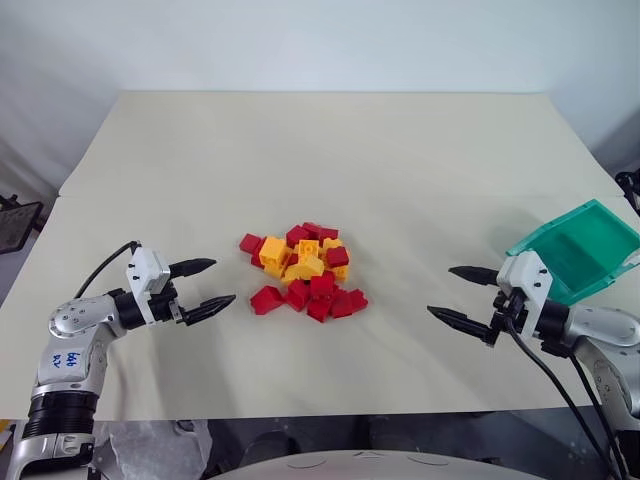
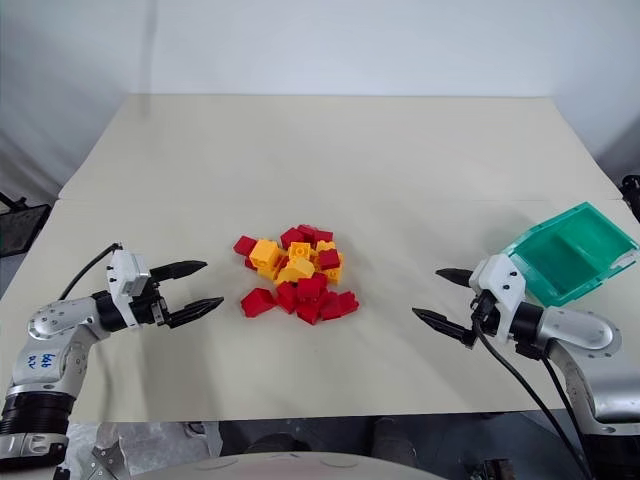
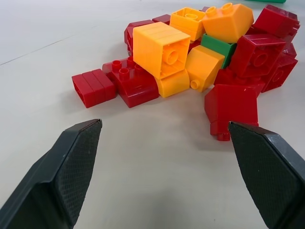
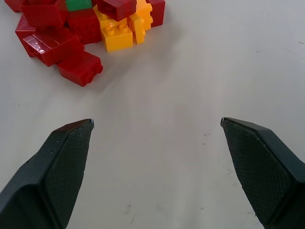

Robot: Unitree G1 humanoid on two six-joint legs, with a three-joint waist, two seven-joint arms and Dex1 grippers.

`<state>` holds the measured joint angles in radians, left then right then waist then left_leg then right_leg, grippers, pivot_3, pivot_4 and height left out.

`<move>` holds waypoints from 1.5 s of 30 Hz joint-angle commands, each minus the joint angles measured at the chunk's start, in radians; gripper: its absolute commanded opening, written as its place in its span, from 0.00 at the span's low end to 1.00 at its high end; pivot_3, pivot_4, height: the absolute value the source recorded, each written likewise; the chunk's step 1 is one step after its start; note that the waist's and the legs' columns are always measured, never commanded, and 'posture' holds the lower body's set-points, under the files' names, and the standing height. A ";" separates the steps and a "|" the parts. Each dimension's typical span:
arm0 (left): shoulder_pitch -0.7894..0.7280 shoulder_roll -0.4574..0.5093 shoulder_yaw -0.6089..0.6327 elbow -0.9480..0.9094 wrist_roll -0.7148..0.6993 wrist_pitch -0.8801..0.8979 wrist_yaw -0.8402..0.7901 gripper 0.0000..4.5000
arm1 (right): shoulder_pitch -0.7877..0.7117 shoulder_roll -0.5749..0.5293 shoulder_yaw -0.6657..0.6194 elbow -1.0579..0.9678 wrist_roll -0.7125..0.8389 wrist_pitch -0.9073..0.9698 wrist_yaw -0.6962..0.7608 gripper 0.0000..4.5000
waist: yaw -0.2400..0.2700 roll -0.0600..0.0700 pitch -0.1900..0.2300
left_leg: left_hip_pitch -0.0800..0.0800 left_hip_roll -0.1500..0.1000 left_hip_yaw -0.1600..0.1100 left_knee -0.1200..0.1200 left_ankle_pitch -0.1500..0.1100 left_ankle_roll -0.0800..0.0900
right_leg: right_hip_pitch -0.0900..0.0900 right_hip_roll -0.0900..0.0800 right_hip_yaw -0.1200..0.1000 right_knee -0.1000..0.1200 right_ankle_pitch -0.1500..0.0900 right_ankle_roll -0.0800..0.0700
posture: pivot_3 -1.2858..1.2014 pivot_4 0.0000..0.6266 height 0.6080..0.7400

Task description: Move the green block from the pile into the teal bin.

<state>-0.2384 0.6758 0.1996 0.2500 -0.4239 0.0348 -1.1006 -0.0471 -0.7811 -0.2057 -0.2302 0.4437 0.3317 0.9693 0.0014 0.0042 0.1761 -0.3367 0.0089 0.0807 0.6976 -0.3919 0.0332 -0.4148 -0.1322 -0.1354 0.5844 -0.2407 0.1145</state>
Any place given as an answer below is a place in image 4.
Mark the green plastic building brick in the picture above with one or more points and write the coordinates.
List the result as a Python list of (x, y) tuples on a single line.
[(78, 4)]

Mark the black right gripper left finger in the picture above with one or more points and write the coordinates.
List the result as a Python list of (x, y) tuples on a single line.
[(47, 174)]

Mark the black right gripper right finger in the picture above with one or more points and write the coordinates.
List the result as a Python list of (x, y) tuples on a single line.
[(262, 167)]

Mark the yellow building block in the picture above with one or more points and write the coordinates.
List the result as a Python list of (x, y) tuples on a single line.
[(139, 29), (116, 37), (145, 14)]

